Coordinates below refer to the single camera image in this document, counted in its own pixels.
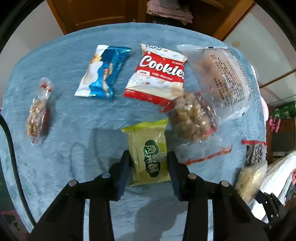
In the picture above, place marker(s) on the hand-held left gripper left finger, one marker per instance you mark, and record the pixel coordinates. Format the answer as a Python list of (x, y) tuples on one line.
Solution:
[(122, 176)]

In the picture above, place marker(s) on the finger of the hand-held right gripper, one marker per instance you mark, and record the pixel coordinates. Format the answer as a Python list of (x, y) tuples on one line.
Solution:
[(272, 208)]

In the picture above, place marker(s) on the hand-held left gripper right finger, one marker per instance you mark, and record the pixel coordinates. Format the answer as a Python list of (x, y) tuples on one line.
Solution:
[(175, 176)]

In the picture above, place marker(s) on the clear bag of yellow cookies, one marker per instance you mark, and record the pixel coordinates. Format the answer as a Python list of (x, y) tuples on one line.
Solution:
[(248, 183)]

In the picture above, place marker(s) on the green pastry packet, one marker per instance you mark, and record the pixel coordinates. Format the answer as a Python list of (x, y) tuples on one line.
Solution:
[(148, 148)]

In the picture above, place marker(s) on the dark snack clear packet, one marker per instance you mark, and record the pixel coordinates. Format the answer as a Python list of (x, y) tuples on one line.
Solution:
[(254, 151)]

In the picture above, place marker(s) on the clear bag of walnut chunks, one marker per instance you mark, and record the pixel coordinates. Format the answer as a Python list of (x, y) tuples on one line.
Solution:
[(192, 115)]

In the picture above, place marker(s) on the blue wafer packet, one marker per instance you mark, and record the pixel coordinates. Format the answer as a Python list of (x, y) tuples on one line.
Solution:
[(101, 71)]

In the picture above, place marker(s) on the clear nut bar wrapper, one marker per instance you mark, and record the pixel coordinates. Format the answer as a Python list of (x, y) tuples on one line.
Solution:
[(37, 111)]

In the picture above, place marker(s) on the red white cookie packet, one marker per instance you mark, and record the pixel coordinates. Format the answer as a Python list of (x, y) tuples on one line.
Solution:
[(157, 69)]

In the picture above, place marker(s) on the clear bag of brown cakes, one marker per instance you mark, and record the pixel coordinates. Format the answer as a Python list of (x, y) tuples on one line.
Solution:
[(222, 69)]

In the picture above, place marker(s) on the checkered blanket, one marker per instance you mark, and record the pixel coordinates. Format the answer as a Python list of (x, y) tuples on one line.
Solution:
[(282, 166)]

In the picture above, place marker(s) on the blue fleece blanket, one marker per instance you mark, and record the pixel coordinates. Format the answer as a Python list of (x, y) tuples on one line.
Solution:
[(69, 139)]

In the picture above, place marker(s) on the dark wooden cabinet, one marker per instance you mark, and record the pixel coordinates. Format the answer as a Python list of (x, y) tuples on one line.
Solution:
[(284, 139)]

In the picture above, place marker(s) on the pink toy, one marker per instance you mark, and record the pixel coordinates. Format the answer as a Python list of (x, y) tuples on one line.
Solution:
[(274, 124)]

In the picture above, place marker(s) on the green bag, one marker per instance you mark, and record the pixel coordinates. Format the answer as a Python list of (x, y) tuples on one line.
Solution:
[(284, 111)]

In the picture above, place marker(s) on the brown wooden door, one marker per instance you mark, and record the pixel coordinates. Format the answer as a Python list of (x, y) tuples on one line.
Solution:
[(92, 14)]

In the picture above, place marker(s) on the folded pink clothes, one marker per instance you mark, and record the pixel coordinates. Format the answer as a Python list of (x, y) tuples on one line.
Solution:
[(171, 10)]

